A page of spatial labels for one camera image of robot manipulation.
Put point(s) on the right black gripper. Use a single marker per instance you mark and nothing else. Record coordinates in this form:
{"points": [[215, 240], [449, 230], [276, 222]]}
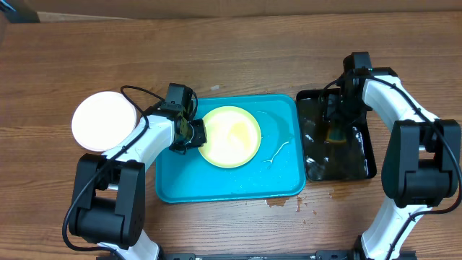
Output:
{"points": [[334, 112]]}

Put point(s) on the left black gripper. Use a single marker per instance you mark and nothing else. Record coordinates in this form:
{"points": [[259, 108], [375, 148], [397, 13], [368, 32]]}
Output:
{"points": [[201, 139]]}

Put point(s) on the green yellow sponge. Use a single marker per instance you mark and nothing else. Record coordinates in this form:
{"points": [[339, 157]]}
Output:
{"points": [[336, 134]]}

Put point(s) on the yellow plate with smear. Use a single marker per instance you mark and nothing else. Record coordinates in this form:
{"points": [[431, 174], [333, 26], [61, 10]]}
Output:
{"points": [[233, 137]]}

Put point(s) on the white plate with red smear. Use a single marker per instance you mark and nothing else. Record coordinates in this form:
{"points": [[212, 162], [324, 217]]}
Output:
{"points": [[103, 120]]}

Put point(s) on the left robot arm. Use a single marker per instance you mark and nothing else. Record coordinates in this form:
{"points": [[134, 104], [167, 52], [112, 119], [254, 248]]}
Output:
{"points": [[107, 210]]}

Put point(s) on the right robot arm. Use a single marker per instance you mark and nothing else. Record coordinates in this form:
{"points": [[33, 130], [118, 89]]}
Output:
{"points": [[420, 175]]}

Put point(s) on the black water tray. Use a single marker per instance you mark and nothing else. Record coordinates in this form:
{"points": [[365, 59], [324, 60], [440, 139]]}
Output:
{"points": [[352, 160]]}

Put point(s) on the teal plastic tray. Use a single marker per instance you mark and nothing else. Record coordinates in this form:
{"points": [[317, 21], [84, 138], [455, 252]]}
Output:
{"points": [[277, 169]]}

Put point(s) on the dark object top-left corner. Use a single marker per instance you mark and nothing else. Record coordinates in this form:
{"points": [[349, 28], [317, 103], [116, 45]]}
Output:
{"points": [[17, 11]]}

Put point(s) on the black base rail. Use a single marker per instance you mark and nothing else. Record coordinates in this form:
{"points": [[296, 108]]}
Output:
{"points": [[319, 255]]}

